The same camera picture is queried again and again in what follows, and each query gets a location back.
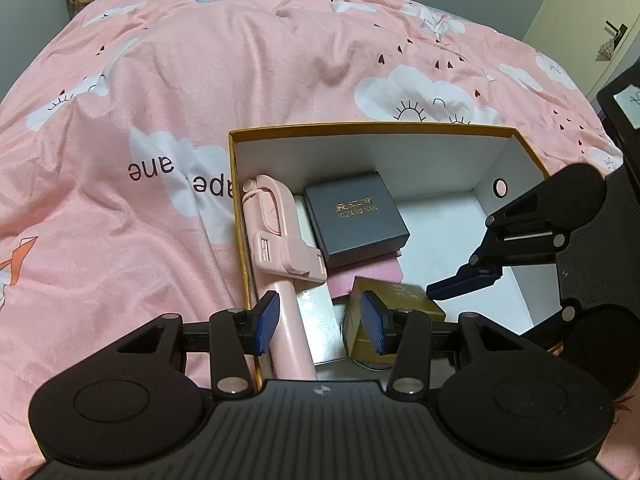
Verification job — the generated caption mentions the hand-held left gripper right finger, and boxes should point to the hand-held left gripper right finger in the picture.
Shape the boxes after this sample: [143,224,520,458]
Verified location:
[361,290,516,395]

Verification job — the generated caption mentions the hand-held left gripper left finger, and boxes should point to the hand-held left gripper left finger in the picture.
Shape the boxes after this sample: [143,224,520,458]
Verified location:
[114,293,280,397]

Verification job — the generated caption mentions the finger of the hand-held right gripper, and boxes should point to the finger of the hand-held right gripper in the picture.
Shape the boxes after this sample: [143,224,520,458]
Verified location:
[426,182,563,302]
[520,302,576,351]

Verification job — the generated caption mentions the pink selfie stick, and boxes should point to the pink selfie stick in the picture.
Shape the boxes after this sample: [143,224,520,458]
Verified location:
[240,174,330,381]

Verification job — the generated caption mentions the round glass jar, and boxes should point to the round glass jar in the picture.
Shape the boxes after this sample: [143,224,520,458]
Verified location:
[340,305,401,372]

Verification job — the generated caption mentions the gold gift box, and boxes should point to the gold gift box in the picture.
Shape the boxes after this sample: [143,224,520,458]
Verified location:
[347,276,447,356]

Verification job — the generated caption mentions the pink leather card wallet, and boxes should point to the pink leather card wallet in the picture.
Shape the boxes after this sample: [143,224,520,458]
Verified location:
[327,255,405,301]

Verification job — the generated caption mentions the white glossy box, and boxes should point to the white glossy box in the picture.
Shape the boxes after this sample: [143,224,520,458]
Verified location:
[292,195,351,367]

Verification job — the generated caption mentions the dark grey gift box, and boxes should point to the dark grey gift box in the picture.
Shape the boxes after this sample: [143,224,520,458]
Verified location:
[303,171,411,270]

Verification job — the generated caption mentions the yellow cardboard box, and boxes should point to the yellow cardboard box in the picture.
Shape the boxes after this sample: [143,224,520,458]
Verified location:
[227,122,553,393]

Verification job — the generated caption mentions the black box white label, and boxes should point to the black box white label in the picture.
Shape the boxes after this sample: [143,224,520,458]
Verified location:
[597,67,640,136]

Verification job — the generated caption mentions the cream door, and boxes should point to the cream door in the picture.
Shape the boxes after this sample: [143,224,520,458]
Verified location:
[522,0,640,93]

